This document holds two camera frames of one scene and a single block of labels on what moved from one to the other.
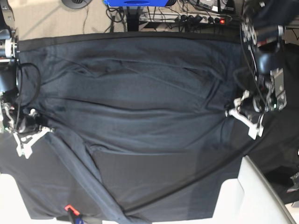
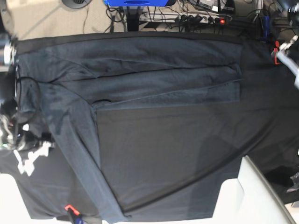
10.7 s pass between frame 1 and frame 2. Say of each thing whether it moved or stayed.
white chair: stayed
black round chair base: stayed
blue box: stayed
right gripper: moved
